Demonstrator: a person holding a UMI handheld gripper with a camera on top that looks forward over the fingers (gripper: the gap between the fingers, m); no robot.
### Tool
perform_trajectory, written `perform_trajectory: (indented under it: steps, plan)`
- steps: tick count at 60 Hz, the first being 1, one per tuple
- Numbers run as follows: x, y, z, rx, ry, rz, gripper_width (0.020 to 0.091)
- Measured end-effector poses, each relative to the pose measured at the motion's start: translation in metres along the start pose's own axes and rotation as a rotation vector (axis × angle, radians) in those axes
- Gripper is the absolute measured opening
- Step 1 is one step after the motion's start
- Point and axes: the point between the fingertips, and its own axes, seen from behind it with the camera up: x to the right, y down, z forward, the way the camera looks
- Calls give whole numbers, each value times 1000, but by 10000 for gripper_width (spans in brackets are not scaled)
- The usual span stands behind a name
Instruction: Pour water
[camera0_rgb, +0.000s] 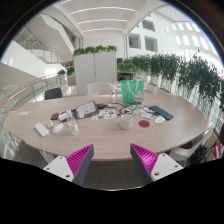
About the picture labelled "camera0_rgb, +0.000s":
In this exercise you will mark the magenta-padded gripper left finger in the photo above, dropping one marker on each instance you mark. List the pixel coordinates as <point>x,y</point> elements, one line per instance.
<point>78,160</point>

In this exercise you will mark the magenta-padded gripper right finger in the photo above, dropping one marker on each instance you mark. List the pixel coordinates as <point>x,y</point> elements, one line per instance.
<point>148,159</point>

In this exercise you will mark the flat round red coaster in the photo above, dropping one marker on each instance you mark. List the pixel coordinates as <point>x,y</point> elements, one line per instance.
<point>144,123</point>

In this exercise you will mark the white computer mouse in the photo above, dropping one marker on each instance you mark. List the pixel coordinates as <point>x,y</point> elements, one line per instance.
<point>57,128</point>

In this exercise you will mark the cream patterned mug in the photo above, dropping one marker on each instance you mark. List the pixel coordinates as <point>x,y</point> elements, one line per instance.
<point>126,122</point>

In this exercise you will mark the white card box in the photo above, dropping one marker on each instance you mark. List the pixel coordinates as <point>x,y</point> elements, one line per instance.
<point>63,117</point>

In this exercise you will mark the small grey oval mouse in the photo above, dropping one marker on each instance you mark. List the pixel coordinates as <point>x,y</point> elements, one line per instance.
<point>50,124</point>

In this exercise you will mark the dark blue keyboard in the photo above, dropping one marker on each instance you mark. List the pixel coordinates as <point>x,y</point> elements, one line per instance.
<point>161,112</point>

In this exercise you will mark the red and black small box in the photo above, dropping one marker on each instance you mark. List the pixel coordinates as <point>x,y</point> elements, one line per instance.
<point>54,116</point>

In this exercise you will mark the colourful sticker sheet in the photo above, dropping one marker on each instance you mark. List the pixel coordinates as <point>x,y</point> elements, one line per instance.
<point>104,115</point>

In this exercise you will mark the black power adapter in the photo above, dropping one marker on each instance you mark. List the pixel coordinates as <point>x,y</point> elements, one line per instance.
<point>101,106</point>

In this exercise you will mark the small white box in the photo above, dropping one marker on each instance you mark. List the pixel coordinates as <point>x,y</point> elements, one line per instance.
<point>112,105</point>

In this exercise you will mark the green tote bag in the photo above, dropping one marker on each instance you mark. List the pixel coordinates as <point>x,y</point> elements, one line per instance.
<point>132,91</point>

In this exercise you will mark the red and white sign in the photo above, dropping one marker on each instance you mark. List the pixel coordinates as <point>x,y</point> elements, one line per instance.
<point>218,150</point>

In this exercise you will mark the black chair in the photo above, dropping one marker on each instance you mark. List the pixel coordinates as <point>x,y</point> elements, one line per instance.
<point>53,93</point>

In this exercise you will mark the white paper slip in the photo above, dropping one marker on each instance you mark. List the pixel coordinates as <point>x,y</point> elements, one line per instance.
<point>23,113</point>

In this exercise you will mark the tall clear bottle white lid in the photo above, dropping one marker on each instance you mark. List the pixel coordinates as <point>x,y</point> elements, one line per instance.
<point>113,94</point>

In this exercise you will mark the planter with green plants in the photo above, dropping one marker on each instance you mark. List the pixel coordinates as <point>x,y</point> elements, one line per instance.
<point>68,75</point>

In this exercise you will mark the dark planter with plants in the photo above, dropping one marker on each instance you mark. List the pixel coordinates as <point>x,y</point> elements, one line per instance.
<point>126,76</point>

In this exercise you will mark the wood-topped glass railing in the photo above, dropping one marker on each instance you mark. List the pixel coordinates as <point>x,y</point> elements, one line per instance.
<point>26,87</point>

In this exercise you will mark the white cabinet with plants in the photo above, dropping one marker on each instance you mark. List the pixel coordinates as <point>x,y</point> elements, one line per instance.
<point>95,71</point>

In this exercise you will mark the row of green hedge plants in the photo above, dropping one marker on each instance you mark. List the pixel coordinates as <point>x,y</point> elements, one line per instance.
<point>196,76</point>

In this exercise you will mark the ceiling light strips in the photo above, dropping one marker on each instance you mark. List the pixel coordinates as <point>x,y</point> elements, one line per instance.
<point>98,8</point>

